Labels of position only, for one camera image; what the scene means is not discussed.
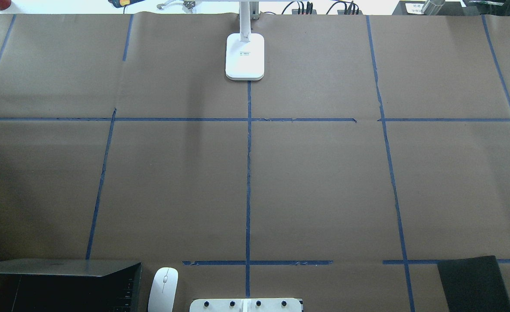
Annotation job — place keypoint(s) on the white computer mouse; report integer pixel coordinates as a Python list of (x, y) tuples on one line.
[(163, 290)]

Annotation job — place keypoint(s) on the black mouse pad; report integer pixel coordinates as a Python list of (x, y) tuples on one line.
[(474, 285)]

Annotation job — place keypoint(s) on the grey laptop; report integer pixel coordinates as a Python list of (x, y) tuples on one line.
[(57, 285)]

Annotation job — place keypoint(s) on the white desk lamp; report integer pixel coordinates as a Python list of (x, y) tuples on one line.
[(245, 50)]

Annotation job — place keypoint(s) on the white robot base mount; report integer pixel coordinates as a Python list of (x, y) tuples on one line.
[(247, 305)]

